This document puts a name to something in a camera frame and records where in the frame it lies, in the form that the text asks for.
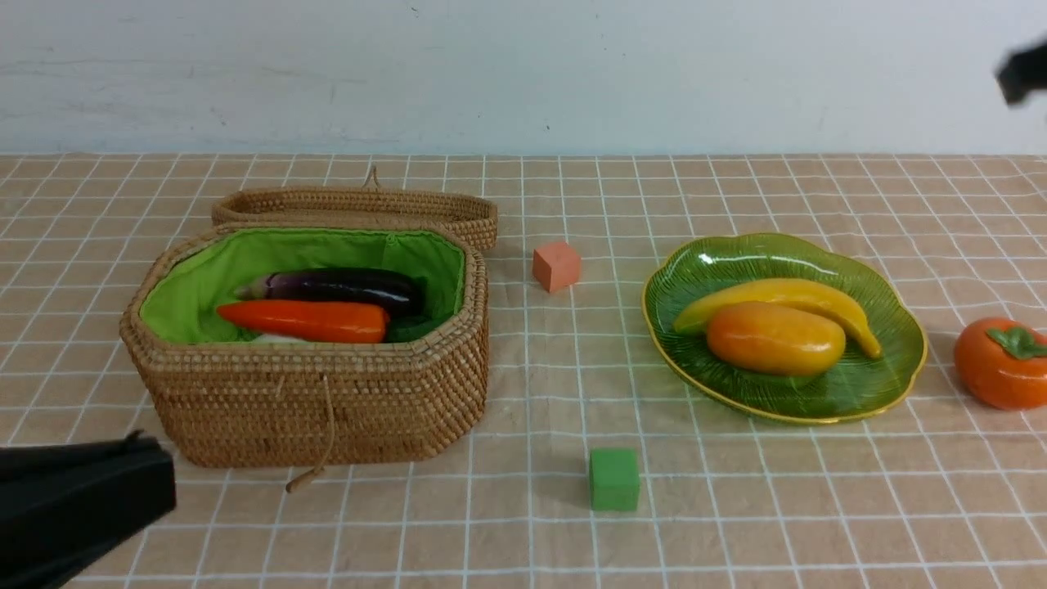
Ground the purple eggplant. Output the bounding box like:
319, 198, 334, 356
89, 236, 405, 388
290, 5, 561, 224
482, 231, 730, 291
233, 268, 425, 318

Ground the orange carrot with leaves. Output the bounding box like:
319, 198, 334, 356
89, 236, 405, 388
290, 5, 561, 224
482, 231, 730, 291
216, 299, 389, 344

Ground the orange yellow mango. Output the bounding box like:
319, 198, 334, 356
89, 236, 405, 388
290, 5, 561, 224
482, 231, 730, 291
706, 302, 847, 377

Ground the white radish with leaves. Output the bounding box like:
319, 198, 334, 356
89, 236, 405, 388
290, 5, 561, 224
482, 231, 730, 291
252, 333, 309, 344

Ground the orange persimmon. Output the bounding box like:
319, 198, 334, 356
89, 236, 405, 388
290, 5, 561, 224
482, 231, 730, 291
954, 317, 1046, 411

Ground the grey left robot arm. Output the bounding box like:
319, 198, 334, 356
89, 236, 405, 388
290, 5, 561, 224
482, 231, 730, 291
1, 431, 177, 588

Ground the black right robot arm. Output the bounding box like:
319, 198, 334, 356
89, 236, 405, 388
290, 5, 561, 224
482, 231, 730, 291
995, 39, 1046, 107

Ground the orange cube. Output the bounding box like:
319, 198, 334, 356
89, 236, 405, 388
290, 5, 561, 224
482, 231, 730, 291
532, 241, 581, 294

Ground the woven rattan basket lid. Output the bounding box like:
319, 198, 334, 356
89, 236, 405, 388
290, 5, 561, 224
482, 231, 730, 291
211, 165, 500, 251

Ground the yellow banana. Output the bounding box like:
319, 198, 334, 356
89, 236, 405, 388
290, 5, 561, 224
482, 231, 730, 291
671, 278, 883, 359

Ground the checked beige tablecloth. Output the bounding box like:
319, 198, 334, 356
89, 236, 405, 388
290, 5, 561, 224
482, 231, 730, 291
1, 154, 1046, 588

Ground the green cube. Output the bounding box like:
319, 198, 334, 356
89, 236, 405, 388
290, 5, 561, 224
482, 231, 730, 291
588, 447, 642, 512

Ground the woven rattan basket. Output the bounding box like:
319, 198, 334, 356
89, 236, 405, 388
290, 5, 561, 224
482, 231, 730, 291
119, 223, 489, 467

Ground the green glass leaf plate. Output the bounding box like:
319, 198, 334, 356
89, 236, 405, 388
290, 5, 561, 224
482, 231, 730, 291
640, 232, 928, 426

